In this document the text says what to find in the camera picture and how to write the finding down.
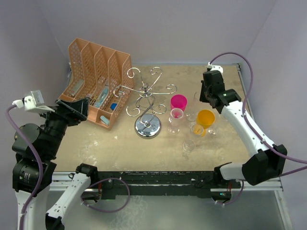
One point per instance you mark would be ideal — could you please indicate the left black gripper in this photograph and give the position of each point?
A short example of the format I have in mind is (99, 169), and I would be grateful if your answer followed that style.
(74, 112)

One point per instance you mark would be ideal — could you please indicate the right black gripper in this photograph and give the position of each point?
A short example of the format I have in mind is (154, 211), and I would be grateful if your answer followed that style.
(203, 97)

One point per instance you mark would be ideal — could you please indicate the clear wine glass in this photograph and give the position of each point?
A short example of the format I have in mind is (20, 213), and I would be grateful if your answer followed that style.
(175, 119)
(192, 109)

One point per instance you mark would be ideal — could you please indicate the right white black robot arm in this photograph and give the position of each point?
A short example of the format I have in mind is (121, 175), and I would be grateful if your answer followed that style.
(266, 158)

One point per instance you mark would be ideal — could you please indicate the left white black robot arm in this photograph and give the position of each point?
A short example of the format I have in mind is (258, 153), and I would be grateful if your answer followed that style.
(36, 148)

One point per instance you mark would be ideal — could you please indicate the chrome wine glass rack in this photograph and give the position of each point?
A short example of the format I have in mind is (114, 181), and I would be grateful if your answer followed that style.
(147, 124)

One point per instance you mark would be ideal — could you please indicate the grey card in organizer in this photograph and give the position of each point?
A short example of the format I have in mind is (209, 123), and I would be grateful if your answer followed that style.
(77, 87)

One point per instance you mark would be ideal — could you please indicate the light blue item in organizer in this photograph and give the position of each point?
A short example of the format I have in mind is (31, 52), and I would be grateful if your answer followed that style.
(104, 120)

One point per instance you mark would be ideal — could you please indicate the orange plastic goblet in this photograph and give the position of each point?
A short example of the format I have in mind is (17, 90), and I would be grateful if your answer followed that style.
(205, 118)

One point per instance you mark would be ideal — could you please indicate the teal scissors in organizer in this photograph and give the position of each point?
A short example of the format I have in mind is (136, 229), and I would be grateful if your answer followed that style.
(103, 94)

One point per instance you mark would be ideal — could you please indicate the blue eraser in organizer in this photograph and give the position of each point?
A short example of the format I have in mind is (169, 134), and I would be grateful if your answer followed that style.
(113, 106)

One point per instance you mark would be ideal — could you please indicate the pink plastic goblet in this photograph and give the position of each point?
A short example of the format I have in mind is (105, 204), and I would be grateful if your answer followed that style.
(178, 101)

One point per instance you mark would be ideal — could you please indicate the orange plastic file organizer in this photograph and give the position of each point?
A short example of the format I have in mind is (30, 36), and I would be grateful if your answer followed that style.
(98, 66)

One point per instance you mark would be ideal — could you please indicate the clear glass behind orange goblet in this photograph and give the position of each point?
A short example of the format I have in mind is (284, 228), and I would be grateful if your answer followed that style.
(214, 129)

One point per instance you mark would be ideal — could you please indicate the small clear glass orange inside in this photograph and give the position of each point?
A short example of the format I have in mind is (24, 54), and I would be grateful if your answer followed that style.
(197, 130)

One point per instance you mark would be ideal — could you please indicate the clear glass front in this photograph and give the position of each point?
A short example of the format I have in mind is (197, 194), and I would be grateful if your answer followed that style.
(189, 145)

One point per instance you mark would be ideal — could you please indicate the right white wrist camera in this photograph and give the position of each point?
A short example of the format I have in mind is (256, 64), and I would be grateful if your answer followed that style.
(212, 67)

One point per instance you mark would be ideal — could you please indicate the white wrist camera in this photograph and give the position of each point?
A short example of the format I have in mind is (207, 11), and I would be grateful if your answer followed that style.
(212, 67)
(34, 103)

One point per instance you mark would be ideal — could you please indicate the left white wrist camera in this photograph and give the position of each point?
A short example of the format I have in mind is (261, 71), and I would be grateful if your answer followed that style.
(34, 103)

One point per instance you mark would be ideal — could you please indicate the aluminium frame rails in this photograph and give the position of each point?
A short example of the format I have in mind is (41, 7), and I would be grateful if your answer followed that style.
(120, 149)

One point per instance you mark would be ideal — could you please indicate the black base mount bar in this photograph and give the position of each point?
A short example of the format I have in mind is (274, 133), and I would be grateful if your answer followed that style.
(201, 184)

